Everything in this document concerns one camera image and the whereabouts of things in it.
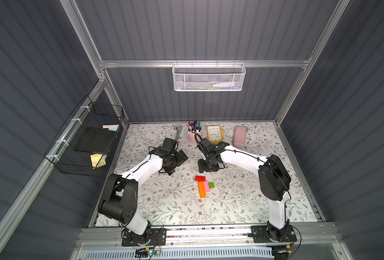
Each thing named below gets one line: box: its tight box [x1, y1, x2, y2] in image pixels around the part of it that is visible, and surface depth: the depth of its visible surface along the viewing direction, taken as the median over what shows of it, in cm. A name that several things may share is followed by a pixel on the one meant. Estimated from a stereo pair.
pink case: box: [233, 125, 247, 149], surface depth 113 cm
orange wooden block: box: [197, 181, 207, 199], surface depth 89 cm
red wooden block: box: [194, 175, 206, 182], surface depth 94 cm
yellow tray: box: [207, 125, 224, 145], surface depth 114 cm
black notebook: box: [74, 126, 117, 153], surface depth 76 cm
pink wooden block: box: [202, 180, 211, 193], surface depth 90 cm
